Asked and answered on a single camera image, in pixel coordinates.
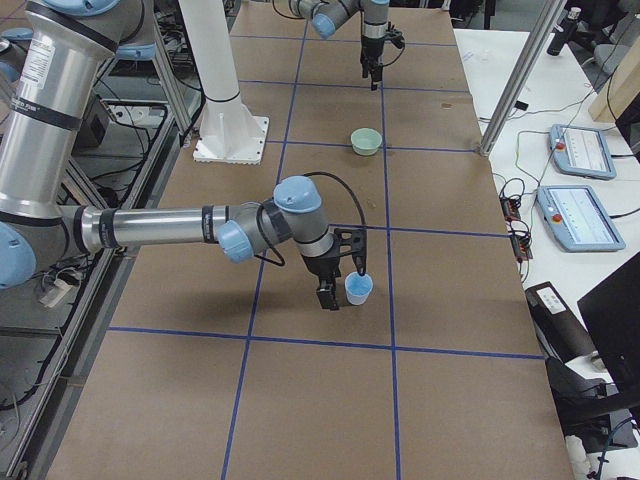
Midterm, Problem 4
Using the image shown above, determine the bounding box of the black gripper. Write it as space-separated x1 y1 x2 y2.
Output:
361 35 385 91
302 240 341 311

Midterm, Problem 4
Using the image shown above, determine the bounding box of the light blue plastic cup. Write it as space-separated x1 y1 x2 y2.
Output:
344 272 374 306

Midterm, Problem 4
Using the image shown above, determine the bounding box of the mint green ceramic bowl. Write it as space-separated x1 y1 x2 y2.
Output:
350 128 383 156

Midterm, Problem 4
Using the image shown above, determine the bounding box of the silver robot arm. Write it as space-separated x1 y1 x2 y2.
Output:
1 1 344 310
287 0 390 91

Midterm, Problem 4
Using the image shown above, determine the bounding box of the black water bottle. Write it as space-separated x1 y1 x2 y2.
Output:
546 7 582 56

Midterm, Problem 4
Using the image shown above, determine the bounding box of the brown paper table cover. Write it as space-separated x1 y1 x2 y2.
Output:
48 3 571 479

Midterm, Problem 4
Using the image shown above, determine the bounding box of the far blue teach pendant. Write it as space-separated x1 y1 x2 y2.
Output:
549 124 617 180

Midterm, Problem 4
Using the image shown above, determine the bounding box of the blue teach pendant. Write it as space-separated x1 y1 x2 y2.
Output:
536 185 626 253
549 124 617 180

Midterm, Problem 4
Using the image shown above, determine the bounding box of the grey office chair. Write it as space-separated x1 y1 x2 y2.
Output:
581 1 639 87

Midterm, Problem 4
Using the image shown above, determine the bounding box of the near blue teach pendant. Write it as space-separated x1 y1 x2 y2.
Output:
536 185 626 253

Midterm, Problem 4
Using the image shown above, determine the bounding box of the black computer monitor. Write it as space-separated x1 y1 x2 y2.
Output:
578 254 639 391

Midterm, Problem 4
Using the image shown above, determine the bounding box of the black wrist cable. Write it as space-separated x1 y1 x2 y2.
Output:
379 22 406 69
252 171 367 267

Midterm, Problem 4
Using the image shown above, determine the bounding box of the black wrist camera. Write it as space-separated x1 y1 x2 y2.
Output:
385 29 405 49

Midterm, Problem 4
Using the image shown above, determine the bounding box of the white camera mast base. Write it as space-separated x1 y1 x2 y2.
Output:
179 0 269 165

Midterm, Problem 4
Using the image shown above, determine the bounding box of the aluminium frame post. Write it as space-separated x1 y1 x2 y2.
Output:
478 0 566 157

